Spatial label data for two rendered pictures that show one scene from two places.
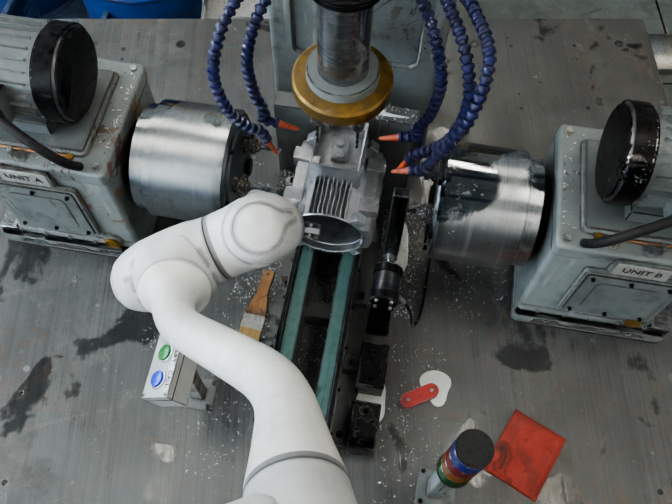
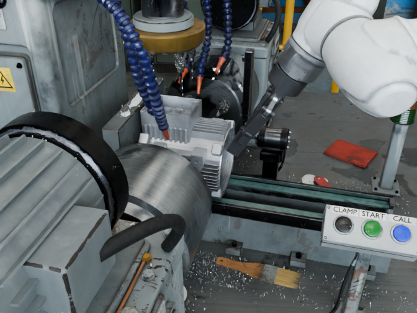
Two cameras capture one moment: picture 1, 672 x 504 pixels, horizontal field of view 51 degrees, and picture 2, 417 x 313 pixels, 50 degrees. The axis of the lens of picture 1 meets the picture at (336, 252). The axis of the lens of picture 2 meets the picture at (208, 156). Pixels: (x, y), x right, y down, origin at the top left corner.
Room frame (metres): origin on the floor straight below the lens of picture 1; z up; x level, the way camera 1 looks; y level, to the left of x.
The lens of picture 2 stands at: (0.62, 0.95, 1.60)
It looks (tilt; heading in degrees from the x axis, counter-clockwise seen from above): 32 degrees down; 277
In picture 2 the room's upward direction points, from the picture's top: straight up
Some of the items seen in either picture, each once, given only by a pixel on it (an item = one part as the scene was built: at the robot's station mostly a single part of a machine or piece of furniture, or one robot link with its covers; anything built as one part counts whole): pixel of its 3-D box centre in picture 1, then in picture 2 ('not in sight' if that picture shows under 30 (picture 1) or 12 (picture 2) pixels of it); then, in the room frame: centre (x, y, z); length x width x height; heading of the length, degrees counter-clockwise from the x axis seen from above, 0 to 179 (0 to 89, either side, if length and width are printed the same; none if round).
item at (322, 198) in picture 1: (335, 193); (188, 153); (0.78, 0.01, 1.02); 0.20 x 0.19 x 0.19; 171
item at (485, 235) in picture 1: (493, 207); (216, 92); (0.75, -0.32, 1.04); 0.41 x 0.25 x 0.25; 82
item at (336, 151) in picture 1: (339, 153); (172, 118); (0.82, 0.00, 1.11); 0.12 x 0.11 x 0.07; 171
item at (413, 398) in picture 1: (419, 395); (322, 185); (0.41, -0.19, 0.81); 0.09 x 0.03 x 0.02; 114
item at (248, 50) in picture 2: (395, 227); (247, 97); (0.65, -0.11, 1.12); 0.04 x 0.03 x 0.26; 172
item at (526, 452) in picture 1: (525, 453); (350, 152); (0.29, -0.41, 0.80); 0.15 x 0.12 x 0.01; 149
